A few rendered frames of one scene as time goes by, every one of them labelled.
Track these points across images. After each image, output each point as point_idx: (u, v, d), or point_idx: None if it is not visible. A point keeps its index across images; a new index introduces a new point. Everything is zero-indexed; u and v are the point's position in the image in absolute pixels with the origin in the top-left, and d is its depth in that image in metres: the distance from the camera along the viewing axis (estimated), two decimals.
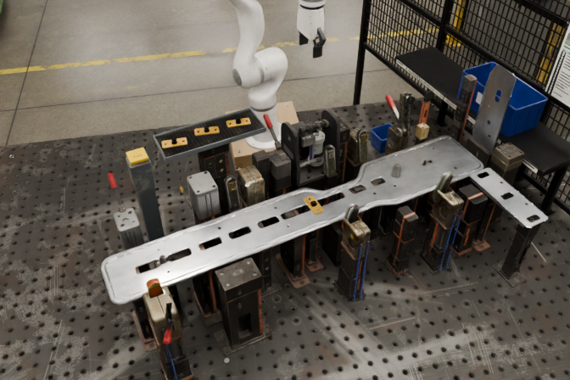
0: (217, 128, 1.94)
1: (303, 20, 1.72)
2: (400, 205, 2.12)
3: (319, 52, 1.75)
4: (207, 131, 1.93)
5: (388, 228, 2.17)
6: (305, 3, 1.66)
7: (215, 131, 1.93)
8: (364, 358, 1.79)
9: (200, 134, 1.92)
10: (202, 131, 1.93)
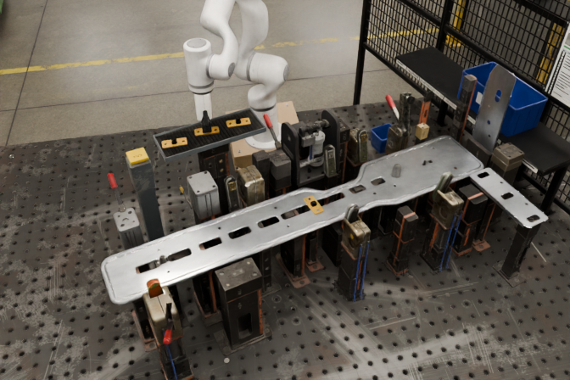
0: (217, 128, 1.94)
1: None
2: (400, 205, 2.12)
3: (207, 128, 1.90)
4: (207, 131, 1.93)
5: (388, 228, 2.17)
6: (191, 88, 1.78)
7: (215, 131, 1.93)
8: (364, 358, 1.79)
9: (200, 134, 1.92)
10: (202, 131, 1.93)
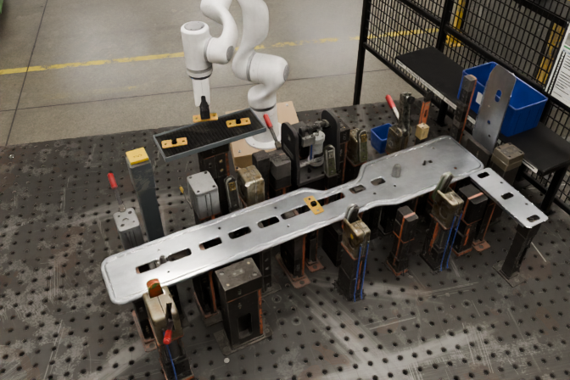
0: (215, 114, 1.91)
1: None
2: (400, 205, 2.12)
3: (205, 114, 1.86)
4: (205, 118, 1.89)
5: (388, 228, 2.17)
6: (188, 73, 1.75)
7: (214, 118, 1.89)
8: (364, 358, 1.79)
9: (198, 120, 1.88)
10: (200, 118, 1.89)
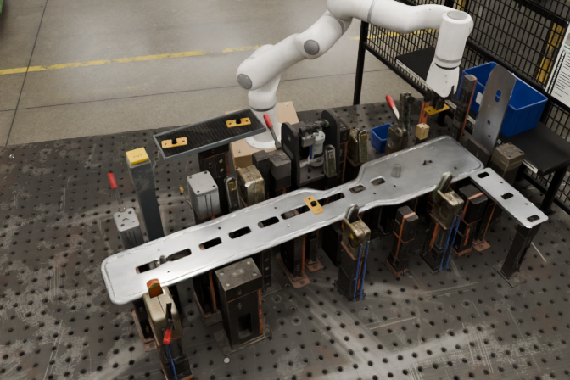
0: (444, 103, 1.90)
1: (436, 78, 1.79)
2: (400, 205, 2.12)
3: (442, 104, 1.85)
4: (438, 108, 1.88)
5: (388, 228, 2.17)
6: (444, 64, 1.73)
7: (445, 108, 1.89)
8: (364, 358, 1.79)
9: (433, 112, 1.87)
10: (433, 109, 1.88)
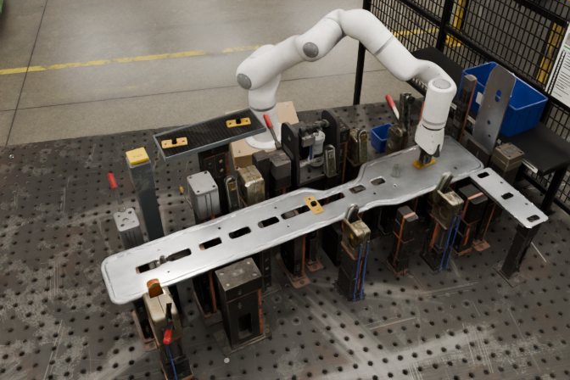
0: (431, 158, 2.06)
1: (423, 136, 1.95)
2: (400, 205, 2.12)
3: (429, 159, 2.01)
4: (426, 163, 2.04)
5: (388, 228, 2.17)
6: (429, 126, 1.89)
7: (433, 161, 2.04)
8: (364, 358, 1.79)
9: (421, 166, 2.02)
10: (421, 164, 2.03)
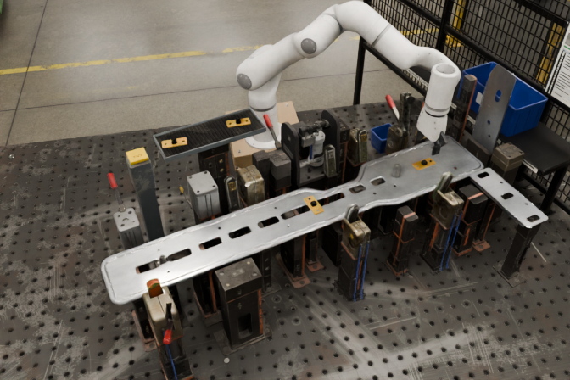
0: (431, 159, 2.06)
1: (426, 124, 1.91)
2: (400, 205, 2.12)
3: (438, 151, 1.94)
4: (426, 164, 2.04)
5: (388, 228, 2.17)
6: (433, 112, 1.85)
7: (433, 163, 2.05)
8: (364, 358, 1.79)
9: (421, 168, 2.03)
10: (421, 165, 2.04)
